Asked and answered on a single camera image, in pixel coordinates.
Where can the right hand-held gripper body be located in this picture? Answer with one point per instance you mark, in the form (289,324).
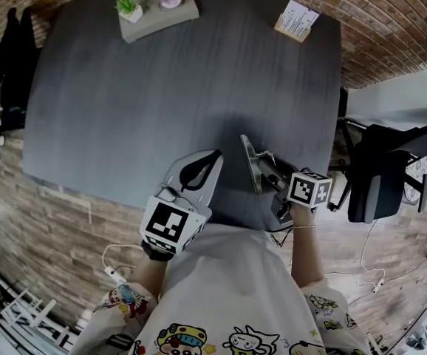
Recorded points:
(307,189)

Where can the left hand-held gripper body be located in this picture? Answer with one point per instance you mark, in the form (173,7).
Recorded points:
(195,202)

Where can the person's left forearm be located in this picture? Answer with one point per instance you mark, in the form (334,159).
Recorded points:
(150,276)

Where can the person's right forearm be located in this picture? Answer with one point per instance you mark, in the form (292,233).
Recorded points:
(307,253)

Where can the black wrist band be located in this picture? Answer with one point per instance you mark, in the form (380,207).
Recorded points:
(156,253)

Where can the black office chair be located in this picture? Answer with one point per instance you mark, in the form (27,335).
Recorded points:
(378,183)

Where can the white cartoon print shirt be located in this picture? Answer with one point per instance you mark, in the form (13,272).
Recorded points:
(235,283)

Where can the white desk with black legs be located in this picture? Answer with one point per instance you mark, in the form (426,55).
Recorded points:
(402,102)

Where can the grey rectangular tray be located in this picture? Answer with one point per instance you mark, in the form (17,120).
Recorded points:
(162,19)

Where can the green plant in white pot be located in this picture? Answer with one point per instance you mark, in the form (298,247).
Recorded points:
(129,7)

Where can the black hanging coat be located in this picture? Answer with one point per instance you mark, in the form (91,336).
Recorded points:
(12,65)

